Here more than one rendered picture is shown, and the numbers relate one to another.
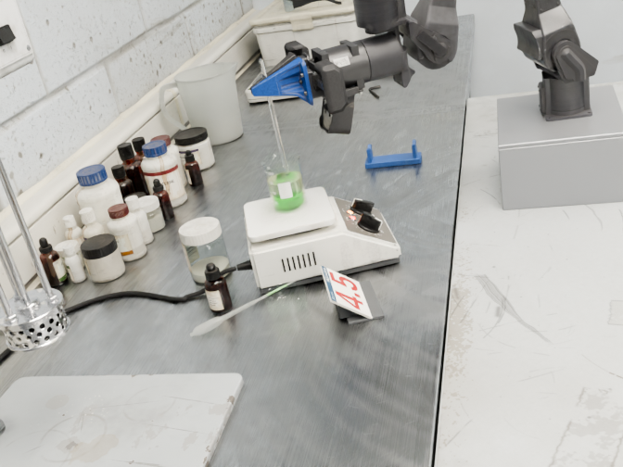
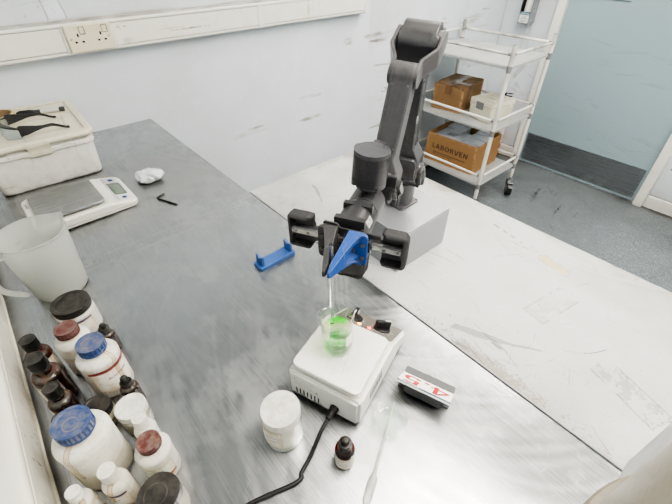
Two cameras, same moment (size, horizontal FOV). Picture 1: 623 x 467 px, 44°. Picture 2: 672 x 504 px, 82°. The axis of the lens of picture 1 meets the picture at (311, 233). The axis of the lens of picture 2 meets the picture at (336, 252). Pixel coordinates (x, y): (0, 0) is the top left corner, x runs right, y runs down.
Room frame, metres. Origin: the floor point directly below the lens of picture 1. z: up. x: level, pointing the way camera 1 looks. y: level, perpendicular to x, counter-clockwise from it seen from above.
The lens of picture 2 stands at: (0.77, 0.36, 1.51)
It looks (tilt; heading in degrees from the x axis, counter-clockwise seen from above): 40 degrees down; 302
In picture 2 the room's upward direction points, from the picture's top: straight up
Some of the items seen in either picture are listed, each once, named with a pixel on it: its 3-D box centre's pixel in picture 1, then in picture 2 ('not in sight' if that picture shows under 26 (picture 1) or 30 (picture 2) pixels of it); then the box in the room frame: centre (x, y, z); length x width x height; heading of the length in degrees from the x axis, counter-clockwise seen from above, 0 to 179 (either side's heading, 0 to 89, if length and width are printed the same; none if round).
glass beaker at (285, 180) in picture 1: (284, 182); (335, 330); (0.98, 0.02, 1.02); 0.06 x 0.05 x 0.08; 23
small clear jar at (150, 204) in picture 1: (148, 215); (135, 414); (1.20, 0.26, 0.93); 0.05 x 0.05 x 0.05
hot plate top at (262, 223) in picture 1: (287, 213); (341, 352); (0.96, 0.03, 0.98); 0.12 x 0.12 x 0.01; 3
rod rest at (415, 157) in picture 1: (392, 153); (274, 254); (1.27, -0.17, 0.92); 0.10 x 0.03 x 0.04; 74
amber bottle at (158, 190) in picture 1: (160, 198); (130, 389); (1.24, 0.24, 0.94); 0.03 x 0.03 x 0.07
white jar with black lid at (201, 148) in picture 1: (194, 149); (77, 314); (1.47, 0.20, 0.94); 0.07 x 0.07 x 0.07
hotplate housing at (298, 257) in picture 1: (311, 236); (348, 356); (0.97, 0.00, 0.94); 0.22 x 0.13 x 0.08; 93
